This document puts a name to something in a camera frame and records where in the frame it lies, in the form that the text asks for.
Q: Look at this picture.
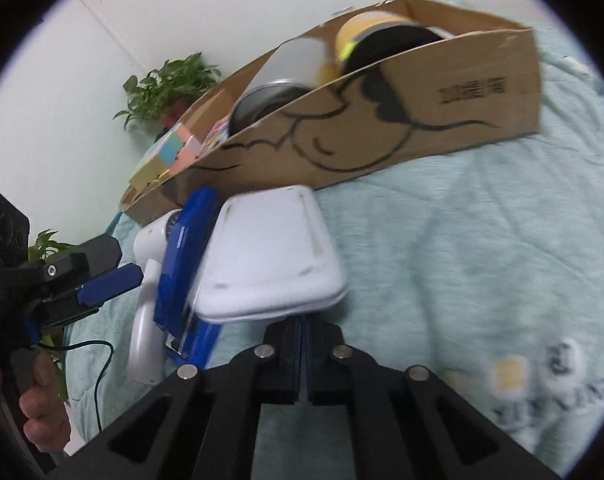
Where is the black cable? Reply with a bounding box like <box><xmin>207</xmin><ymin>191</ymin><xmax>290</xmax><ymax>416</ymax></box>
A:
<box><xmin>34</xmin><ymin>339</ymin><xmax>116</xmax><ymax>443</ymax></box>

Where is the teal quilted blanket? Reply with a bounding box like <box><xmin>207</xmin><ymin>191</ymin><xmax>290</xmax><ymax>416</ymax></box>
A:
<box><xmin>63</xmin><ymin>1</ymin><xmax>604</xmax><ymax>478</ymax></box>

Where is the white case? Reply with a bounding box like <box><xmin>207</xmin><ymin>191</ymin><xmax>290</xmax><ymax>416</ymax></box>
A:
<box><xmin>191</xmin><ymin>185</ymin><xmax>348</xmax><ymax>325</ymax></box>

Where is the yellow black tea canister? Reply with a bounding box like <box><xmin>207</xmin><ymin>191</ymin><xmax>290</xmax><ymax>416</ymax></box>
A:
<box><xmin>319</xmin><ymin>11</ymin><xmax>451</xmax><ymax>84</ymax></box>

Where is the green leafy plant left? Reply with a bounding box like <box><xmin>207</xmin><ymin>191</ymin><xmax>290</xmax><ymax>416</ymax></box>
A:
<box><xmin>28</xmin><ymin>229</ymin><xmax>72</xmax><ymax>403</ymax></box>

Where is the silver metal tin can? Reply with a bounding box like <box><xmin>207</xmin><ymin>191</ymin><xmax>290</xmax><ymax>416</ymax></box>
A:
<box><xmin>228</xmin><ymin>37</ymin><xmax>336</xmax><ymax>136</ymax></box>

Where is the white hair dryer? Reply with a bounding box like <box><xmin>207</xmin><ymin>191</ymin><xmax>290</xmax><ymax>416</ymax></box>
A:
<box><xmin>127</xmin><ymin>209</ymin><xmax>180</xmax><ymax>386</ymax></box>

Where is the person left hand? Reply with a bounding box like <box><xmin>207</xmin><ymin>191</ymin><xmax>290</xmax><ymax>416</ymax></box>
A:
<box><xmin>19</xmin><ymin>352</ymin><xmax>71</xmax><ymax>453</ymax></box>

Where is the brown cardboard box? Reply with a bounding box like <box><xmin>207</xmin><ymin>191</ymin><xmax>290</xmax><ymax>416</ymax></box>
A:
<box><xmin>120</xmin><ymin>0</ymin><xmax>541</xmax><ymax>224</ymax></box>

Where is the pastel rubik cube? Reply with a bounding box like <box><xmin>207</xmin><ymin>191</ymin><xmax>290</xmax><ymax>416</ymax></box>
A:
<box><xmin>128</xmin><ymin>122</ymin><xmax>202</xmax><ymax>192</ymax></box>

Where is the potted plant red pot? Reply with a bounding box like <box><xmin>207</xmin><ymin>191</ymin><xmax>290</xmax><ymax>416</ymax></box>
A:
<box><xmin>113</xmin><ymin>52</ymin><xmax>222</xmax><ymax>130</ymax></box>

